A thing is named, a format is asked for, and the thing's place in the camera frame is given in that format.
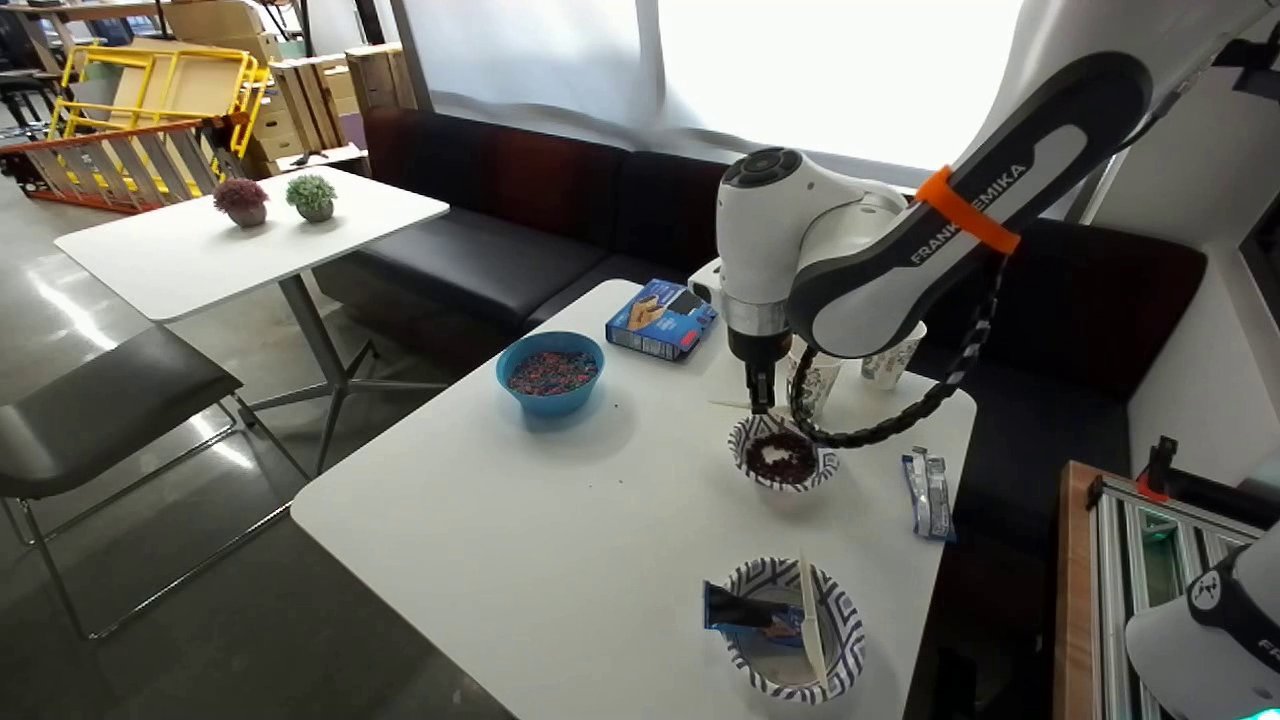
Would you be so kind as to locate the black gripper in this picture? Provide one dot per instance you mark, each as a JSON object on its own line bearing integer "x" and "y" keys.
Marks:
{"x": 759, "y": 353}

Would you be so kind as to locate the patterned paper bowl with beans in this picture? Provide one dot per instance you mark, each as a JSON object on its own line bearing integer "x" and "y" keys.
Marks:
{"x": 779, "y": 458}

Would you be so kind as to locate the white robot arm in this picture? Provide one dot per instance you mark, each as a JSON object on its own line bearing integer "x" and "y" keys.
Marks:
{"x": 849, "y": 264}

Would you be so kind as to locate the printed paper cup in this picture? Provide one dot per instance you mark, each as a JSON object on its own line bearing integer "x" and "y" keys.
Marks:
{"x": 892, "y": 362}
{"x": 819, "y": 376}

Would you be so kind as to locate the blue plastic bowl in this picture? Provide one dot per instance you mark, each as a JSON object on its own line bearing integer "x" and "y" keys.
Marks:
{"x": 548, "y": 372}

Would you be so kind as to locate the patterned paper bowl with wrapper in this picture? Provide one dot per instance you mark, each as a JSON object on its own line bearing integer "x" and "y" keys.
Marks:
{"x": 830, "y": 652}

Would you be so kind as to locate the blue cookie box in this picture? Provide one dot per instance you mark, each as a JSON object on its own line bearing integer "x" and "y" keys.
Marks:
{"x": 661, "y": 322}

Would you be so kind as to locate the silver blue snack packet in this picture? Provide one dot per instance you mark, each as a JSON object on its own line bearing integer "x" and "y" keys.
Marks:
{"x": 925, "y": 483}

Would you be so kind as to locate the white main table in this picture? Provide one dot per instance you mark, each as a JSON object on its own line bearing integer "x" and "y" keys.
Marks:
{"x": 565, "y": 564}

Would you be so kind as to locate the blue black snack wrapper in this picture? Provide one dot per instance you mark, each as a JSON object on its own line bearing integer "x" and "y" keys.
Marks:
{"x": 745, "y": 616}

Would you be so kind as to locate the black bench sofa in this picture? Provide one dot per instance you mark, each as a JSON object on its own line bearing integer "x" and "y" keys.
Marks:
{"x": 532, "y": 222}

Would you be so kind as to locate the wooden framed rack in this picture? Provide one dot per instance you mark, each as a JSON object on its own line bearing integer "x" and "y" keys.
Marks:
{"x": 1121, "y": 550}

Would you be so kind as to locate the green ball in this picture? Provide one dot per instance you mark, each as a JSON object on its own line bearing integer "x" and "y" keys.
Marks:
{"x": 315, "y": 197}

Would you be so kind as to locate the maroon ball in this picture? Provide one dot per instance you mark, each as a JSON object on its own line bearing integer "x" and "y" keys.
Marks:
{"x": 243, "y": 201}

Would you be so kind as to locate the white black cap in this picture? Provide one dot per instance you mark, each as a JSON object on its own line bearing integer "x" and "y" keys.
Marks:
{"x": 1214, "y": 652}

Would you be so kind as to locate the white side table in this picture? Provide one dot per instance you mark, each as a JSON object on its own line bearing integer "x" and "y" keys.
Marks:
{"x": 184, "y": 259}

